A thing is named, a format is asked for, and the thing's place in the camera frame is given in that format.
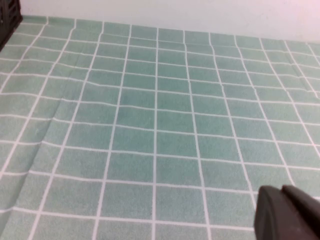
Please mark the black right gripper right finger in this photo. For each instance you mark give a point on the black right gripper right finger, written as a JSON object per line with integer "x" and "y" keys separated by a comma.
{"x": 305, "y": 201}

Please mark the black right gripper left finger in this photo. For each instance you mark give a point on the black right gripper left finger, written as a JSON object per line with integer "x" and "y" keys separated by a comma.
{"x": 272, "y": 217}

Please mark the green checked tablecloth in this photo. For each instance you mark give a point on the green checked tablecloth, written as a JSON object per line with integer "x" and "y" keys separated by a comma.
{"x": 150, "y": 125}

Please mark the black mesh book holder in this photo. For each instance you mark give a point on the black mesh book holder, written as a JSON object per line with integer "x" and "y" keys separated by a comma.
{"x": 7, "y": 15}

